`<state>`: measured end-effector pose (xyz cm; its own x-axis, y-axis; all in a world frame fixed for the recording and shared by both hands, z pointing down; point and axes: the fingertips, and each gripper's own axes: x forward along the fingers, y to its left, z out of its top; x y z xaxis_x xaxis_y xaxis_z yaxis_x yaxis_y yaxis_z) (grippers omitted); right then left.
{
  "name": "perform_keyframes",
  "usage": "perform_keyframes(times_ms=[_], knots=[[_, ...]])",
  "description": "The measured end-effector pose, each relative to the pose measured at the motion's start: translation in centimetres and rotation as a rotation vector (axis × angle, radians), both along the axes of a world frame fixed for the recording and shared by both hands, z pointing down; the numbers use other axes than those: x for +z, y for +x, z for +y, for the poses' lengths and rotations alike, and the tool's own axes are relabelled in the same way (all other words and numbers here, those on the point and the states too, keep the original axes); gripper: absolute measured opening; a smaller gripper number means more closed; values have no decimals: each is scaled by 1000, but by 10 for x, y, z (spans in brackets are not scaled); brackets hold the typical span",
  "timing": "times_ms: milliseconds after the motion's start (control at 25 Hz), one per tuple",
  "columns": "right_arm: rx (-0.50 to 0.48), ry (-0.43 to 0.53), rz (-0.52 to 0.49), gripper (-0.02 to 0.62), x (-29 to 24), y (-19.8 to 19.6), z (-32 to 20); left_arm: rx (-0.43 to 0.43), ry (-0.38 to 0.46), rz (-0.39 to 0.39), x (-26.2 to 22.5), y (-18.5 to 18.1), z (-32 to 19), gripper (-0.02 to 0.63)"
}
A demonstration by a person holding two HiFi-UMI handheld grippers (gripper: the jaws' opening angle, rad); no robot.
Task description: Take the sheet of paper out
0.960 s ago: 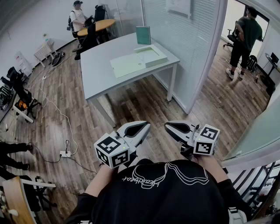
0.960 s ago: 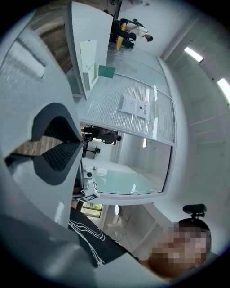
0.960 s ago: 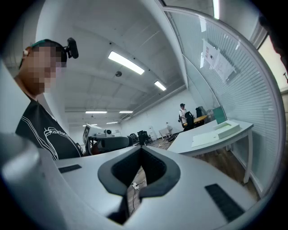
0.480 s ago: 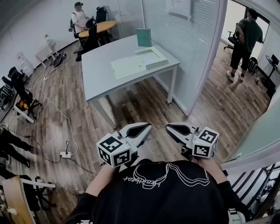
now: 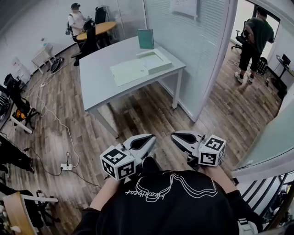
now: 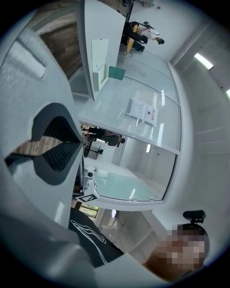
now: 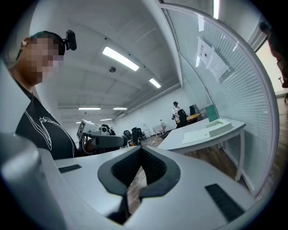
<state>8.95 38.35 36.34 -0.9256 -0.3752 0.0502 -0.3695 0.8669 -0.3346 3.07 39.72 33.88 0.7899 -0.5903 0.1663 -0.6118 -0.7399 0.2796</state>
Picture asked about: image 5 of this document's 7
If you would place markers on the black desk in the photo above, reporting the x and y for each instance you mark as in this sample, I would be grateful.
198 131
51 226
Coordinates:
284 67

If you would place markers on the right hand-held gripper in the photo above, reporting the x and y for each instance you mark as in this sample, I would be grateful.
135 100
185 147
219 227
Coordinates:
210 152

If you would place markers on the grey rectangular table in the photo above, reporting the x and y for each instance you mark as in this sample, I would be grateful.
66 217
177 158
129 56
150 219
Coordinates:
103 75

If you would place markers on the orange object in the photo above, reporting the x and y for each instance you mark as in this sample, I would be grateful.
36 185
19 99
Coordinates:
20 115

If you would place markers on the green book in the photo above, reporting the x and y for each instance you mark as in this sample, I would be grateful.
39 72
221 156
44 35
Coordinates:
146 39

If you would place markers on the white desk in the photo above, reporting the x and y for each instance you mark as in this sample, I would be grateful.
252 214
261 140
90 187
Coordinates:
13 120

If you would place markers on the black stair railing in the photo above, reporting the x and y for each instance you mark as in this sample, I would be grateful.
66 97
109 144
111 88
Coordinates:
264 195

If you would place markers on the person's left forearm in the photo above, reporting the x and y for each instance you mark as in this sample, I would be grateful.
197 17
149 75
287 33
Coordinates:
104 194

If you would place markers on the black round floor stand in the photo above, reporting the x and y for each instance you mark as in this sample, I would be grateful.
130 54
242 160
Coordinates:
56 65

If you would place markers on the person's black shoe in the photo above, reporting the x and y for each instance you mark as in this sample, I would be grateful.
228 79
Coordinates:
150 164

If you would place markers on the person's right forearm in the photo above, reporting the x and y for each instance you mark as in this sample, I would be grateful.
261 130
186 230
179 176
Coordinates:
221 179

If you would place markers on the round wooden table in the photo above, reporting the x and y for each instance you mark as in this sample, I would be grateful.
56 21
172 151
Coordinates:
103 28

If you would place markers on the white slatted side table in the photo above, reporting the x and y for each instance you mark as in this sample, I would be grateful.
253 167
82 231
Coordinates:
42 56

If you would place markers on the white wall poster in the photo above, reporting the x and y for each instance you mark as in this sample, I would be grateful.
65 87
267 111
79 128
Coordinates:
184 8

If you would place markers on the black laptop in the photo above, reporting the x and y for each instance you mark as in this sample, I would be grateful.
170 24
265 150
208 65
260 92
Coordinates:
286 59

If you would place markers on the person's black printed shirt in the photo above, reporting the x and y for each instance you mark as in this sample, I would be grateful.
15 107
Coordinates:
165 206

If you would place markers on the frosted glass partition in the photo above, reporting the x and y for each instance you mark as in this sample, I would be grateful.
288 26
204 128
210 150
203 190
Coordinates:
193 52

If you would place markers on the white power strip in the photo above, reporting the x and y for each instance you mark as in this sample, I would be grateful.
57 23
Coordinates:
66 166

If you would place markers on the black backpack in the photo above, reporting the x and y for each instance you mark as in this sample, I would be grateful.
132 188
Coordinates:
262 65

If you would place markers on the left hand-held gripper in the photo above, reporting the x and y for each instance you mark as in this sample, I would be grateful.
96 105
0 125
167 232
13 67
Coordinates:
118 164

